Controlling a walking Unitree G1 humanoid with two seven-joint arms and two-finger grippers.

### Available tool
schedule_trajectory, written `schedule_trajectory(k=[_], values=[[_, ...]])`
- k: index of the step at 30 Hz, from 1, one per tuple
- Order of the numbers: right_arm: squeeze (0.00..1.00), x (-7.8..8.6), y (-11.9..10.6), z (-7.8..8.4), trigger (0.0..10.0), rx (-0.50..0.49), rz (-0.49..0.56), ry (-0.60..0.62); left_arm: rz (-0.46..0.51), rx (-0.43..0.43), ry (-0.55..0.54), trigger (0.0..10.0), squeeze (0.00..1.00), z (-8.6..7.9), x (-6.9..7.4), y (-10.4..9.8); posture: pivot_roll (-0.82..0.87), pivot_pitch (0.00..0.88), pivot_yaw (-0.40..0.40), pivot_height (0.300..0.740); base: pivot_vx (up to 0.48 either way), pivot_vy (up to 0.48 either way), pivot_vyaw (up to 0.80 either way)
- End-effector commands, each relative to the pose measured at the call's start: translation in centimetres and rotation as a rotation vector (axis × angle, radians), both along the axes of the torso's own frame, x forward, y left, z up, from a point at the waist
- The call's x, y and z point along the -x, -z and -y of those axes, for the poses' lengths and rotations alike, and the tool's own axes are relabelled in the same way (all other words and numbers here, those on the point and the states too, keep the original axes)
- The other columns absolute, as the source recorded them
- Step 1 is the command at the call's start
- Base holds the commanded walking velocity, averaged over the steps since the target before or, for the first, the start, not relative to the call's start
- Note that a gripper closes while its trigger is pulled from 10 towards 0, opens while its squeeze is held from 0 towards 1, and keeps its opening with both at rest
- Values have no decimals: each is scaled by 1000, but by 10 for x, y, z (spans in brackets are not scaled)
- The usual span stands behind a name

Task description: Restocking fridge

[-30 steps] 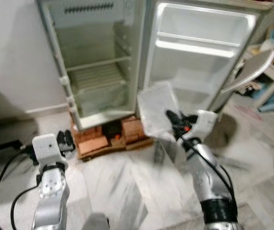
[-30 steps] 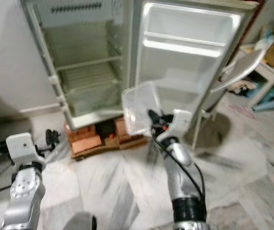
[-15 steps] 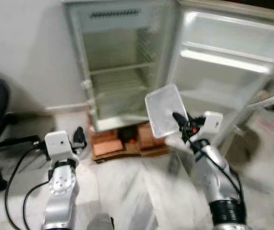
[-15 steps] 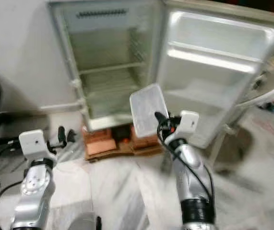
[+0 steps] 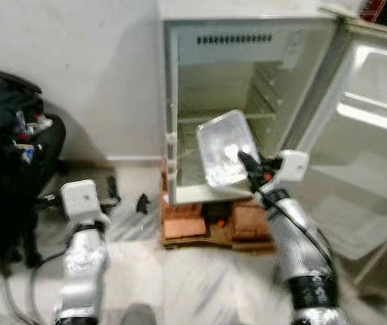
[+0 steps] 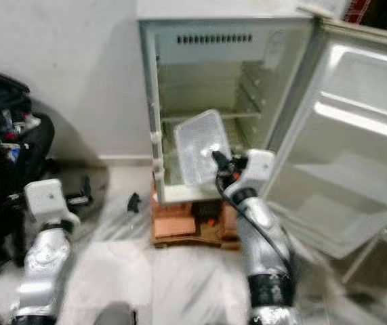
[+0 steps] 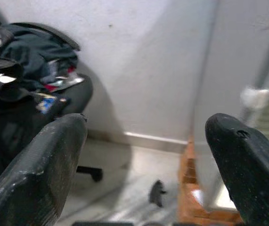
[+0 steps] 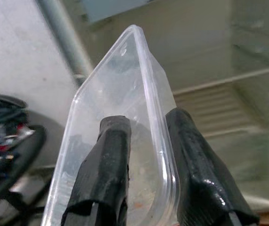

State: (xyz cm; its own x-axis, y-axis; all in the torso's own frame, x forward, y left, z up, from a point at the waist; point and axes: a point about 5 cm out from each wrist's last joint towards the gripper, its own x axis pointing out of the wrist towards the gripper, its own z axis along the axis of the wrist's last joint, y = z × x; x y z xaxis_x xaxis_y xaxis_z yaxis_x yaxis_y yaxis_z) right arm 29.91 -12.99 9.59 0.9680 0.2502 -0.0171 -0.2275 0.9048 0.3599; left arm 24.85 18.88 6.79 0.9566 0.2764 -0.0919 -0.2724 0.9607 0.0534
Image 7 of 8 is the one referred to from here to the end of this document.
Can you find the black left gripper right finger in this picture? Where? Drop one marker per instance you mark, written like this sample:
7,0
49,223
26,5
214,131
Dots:
252,169

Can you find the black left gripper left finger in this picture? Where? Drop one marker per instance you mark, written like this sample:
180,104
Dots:
35,174

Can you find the silver pole with white joint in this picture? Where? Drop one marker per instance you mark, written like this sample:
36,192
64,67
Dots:
258,94

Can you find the black office chair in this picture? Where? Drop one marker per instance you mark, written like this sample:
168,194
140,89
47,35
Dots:
80,94

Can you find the black rag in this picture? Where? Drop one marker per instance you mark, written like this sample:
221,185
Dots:
156,193

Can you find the black folded garment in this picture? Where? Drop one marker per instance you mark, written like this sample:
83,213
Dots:
4,77

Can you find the dark green garment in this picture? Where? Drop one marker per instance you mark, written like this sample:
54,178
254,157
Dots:
40,51

